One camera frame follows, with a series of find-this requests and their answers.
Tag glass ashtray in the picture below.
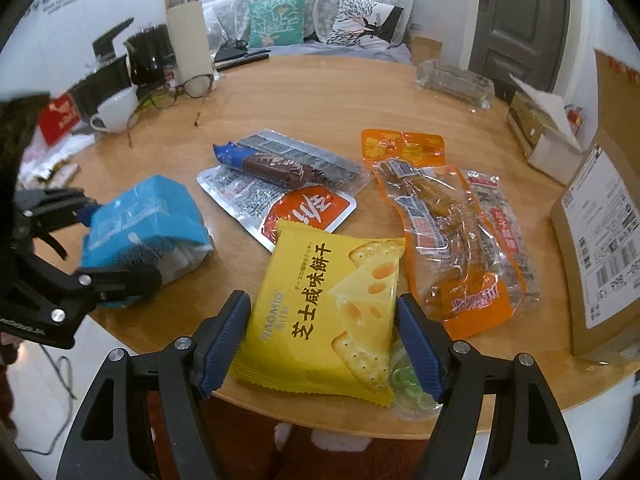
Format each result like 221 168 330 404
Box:
416 59 496 113

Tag wall lettering decal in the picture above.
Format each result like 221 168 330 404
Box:
30 0 83 13

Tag black flat device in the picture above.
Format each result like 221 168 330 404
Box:
215 39 271 61

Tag dark striped clear snack packet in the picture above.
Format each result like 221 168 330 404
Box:
235 129 373 196

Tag blue tissue packet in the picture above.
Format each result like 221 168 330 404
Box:
80 175 215 308

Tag clear green jelly cup packet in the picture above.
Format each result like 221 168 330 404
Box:
387 340 445 421

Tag black bar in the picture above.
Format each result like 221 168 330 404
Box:
215 56 271 72

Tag orange sausage packet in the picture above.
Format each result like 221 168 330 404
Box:
360 129 516 339

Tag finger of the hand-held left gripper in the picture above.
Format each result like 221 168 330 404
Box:
22 246 164 349
14 186 101 261

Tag eyeglasses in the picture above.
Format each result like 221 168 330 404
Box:
126 74 216 148

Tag black water spout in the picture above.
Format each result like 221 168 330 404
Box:
91 17 136 61

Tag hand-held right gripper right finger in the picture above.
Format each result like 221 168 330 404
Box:
396 293 583 480

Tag grey sofa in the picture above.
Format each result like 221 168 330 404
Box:
202 0 418 66

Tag silver red-label snack packet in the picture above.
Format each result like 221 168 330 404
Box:
196 166 358 253

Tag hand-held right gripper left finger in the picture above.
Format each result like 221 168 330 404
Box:
55 290 251 480

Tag large labelled cardboard box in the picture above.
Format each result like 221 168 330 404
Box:
550 49 640 366

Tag person's dark red clothing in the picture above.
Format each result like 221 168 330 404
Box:
150 400 431 480

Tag teal tree-print cushion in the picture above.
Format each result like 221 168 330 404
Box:
247 0 306 47

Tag small open cardboard box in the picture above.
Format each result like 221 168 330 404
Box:
506 72 586 185

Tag wooden cabinet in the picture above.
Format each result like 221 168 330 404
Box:
410 35 443 66

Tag white thermos bottle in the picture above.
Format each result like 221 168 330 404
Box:
165 0 215 98

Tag crumpled plastic wrappers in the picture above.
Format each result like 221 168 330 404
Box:
17 140 81 188

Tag white tree-print cushion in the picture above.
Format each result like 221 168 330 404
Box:
325 0 406 47

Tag red fire extinguisher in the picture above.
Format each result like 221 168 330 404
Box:
565 104 585 136

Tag clear red-print snack packet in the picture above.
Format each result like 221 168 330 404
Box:
460 169 543 311

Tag black cable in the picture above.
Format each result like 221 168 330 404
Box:
37 344 77 402

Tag brown snack bar packet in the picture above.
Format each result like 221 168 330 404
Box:
212 142 326 187

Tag black kettle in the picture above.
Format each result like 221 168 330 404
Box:
122 25 173 88

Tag grey door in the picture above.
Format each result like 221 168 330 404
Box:
467 0 573 98

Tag white cup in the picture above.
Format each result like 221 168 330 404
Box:
89 86 141 135

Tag yellow cracker packet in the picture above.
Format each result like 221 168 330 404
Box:
231 219 407 408

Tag black electric pot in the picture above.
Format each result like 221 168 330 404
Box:
67 55 132 113

